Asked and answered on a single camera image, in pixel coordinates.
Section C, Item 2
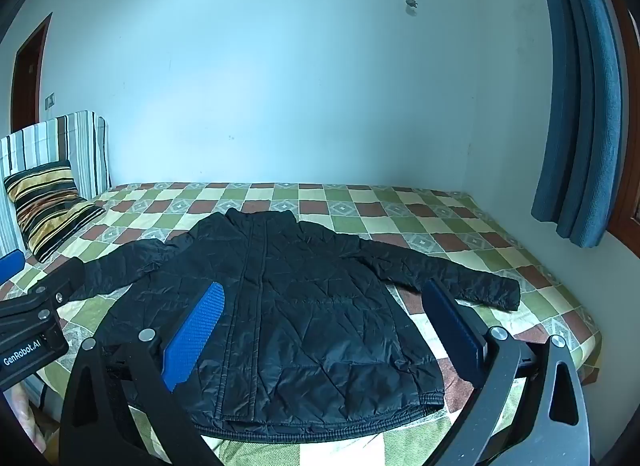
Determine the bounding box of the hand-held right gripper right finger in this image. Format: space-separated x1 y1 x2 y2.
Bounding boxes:
422 278 597 466

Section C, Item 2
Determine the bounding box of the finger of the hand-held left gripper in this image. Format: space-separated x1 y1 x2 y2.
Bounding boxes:
0 249 25 287
27 257 86 319

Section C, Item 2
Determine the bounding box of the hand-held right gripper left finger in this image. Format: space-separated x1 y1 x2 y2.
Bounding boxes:
59 281 225 466

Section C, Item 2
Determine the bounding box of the black quilted jacket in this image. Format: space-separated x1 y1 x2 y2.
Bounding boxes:
75 208 522 442

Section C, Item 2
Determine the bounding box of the person's left forearm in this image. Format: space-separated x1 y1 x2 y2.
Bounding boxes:
4 380 57 447

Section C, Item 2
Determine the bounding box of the striped yellow black pillow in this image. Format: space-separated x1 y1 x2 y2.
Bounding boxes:
4 160 107 263

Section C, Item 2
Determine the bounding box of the checkered bedsheet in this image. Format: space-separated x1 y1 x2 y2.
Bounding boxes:
0 181 602 466

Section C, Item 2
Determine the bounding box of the striped headboard cushion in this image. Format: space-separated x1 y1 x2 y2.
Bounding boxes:
0 110 112 257

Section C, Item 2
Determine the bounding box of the brown wooden door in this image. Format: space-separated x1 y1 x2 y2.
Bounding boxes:
10 12 53 137

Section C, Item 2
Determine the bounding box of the blue curtain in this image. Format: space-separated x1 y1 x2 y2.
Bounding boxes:
530 0 629 249

